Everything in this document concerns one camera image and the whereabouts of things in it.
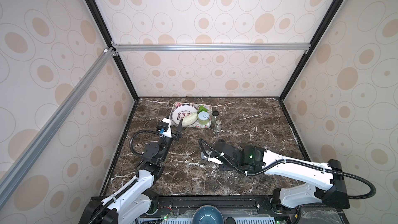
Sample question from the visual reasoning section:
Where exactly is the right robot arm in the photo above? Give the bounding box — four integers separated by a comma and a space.
199, 139, 377, 209

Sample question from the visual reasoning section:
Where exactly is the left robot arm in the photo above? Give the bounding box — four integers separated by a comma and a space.
79, 118, 183, 224

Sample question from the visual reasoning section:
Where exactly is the pale green cabbage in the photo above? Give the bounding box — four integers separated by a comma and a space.
182, 113, 198, 126

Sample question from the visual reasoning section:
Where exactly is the white plate with red text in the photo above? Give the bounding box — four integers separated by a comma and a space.
170, 103, 198, 125

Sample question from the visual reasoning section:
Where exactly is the floral rectangular tray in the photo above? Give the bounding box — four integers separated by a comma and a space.
170, 102, 212, 129

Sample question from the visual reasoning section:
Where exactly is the green leafy vegetable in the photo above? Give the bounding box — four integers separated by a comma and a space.
198, 105, 208, 113

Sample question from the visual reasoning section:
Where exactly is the small clear glass bottle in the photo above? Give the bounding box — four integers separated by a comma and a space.
215, 120, 221, 133

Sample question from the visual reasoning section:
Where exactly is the dark lid spice jar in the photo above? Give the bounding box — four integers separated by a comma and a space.
211, 110, 220, 123

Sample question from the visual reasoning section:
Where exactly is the blue bowl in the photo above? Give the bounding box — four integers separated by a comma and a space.
191, 205, 224, 224

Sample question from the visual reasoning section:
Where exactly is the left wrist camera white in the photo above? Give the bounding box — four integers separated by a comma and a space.
157, 118, 172, 139

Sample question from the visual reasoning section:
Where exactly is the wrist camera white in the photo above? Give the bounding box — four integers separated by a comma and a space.
201, 153, 223, 165
157, 118, 172, 139

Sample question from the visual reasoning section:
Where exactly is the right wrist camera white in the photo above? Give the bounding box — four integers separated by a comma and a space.
201, 153, 223, 165

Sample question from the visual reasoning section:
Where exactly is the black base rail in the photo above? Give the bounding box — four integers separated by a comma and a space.
81, 194, 349, 224

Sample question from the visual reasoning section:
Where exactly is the horizontal aluminium rail back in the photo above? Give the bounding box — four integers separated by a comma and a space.
115, 43, 311, 52

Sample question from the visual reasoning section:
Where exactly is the aluminium rail left wall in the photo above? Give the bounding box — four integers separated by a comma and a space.
1, 47, 116, 208

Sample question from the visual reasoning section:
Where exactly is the black vertical frame post left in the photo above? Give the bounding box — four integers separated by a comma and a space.
85, 0, 140, 101

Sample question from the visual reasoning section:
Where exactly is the black vertical frame post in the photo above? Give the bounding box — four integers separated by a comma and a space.
279, 0, 344, 102
85, 0, 140, 101

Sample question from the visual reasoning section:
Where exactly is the black vertical frame post right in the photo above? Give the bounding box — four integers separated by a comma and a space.
279, 0, 344, 102

